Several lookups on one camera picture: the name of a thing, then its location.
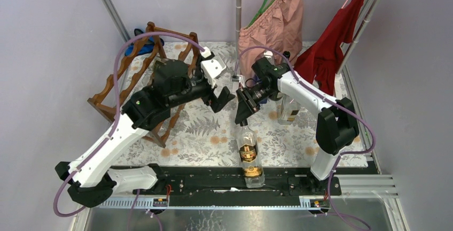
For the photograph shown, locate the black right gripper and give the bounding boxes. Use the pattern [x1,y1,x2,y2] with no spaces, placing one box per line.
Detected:
[235,82,275,125]

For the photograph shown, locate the clear bottle gold black label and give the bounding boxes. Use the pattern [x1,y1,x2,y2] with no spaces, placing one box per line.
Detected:
[236,120,265,188]

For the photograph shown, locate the brown wooden wine rack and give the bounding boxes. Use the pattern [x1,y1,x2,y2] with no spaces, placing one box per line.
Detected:
[87,21,201,149]

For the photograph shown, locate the blue glass bottle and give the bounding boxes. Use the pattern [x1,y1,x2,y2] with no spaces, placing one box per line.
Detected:
[263,50,275,65]

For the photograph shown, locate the dark green wine bottle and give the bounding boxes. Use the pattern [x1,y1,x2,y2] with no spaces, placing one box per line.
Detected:
[283,51,291,60]

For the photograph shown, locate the clear slim glass bottle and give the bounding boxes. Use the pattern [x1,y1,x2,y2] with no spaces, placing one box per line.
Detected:
[152,58,169,71]

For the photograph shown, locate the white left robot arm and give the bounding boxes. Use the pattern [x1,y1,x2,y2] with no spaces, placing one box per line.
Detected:
[55,57,233,207]

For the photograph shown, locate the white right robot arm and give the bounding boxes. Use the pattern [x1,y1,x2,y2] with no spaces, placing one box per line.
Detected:
[235,57,359,195]

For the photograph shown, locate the clear labelled bottle black cap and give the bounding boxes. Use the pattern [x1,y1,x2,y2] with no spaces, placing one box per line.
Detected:
[277,95,302,125]

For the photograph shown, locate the floral patterned table mat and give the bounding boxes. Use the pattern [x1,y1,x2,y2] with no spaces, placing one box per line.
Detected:
[114,42,369,168]

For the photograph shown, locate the pink shorts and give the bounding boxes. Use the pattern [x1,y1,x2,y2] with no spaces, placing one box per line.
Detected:
[238,0,303,79]

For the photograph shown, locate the red shirt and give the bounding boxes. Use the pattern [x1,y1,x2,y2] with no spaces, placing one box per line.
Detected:
[294,0,364,96]

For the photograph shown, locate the blue and black cloth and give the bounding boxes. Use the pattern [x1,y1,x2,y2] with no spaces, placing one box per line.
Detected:
[124,28,165,57]

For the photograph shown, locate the white clothes pole base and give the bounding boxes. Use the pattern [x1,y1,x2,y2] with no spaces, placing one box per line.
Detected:
[334,74,344,101]

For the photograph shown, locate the silver centre clothes pole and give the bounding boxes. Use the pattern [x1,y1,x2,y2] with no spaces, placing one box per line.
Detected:
[235,0,242,43]

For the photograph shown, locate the silver metal clothes pole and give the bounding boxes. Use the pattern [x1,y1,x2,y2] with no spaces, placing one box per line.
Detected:
[335,0,381,78]

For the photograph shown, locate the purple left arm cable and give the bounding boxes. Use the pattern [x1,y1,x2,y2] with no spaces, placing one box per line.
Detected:
[53,32,206,218]

